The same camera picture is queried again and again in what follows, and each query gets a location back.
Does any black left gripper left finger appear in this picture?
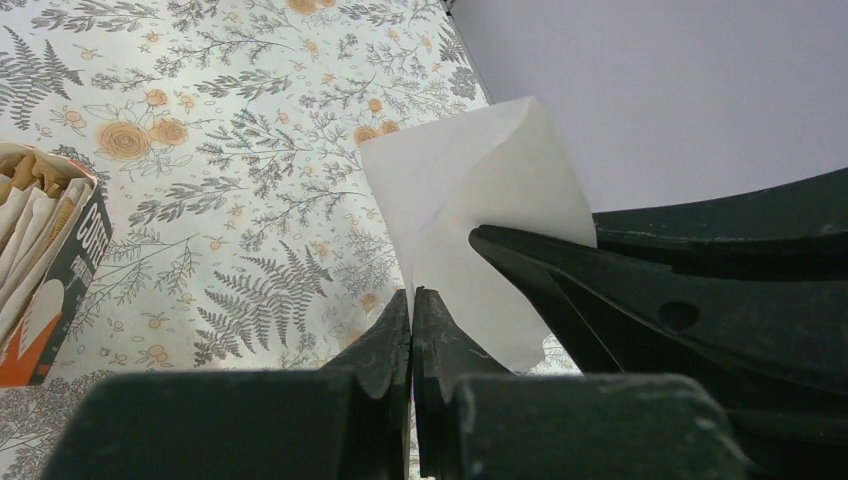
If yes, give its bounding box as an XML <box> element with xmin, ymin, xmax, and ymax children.
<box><xmin>42</xmin><ymin>291</ymin><xmax>411</xmax><ymax>479</ymax></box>

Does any orange coffee filter box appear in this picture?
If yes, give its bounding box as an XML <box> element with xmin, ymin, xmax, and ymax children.
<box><xmin>1</xmin><ymin>143</ymin><xmax>113</xmax><ymax>389</ymax></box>

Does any white paper coffee filter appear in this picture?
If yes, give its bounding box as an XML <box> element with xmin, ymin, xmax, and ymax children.
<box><xmin>360</xmin><ymin>97</ymin><xmax>597</xmax><ymax>372</ymax></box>

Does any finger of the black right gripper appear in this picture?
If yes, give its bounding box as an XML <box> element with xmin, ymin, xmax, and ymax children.
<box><xmin>469</xmin><ymin>169</ymin><xmax>847</xmax><ymax>479</ymax></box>

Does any floral tablecloth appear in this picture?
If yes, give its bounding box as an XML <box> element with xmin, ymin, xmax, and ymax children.
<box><xmin>1</xmin><ymin>1</ymin><xmax>485</xmax><ymax>479</ymax></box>

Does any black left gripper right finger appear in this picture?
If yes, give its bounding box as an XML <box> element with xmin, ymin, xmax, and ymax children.
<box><xmin>411</xmin><ymin>288</ymin><xmax>748</xmax><ymax>479</ymax></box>

